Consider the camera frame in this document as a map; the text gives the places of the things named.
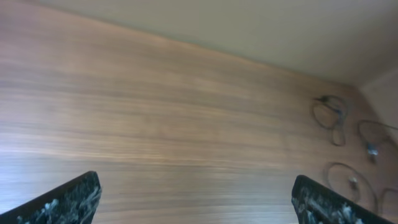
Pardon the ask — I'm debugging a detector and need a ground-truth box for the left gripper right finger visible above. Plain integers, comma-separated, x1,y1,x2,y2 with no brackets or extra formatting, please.
292,175,392,224

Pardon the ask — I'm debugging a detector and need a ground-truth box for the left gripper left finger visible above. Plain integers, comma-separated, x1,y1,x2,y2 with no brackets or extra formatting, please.
1,171,102,224

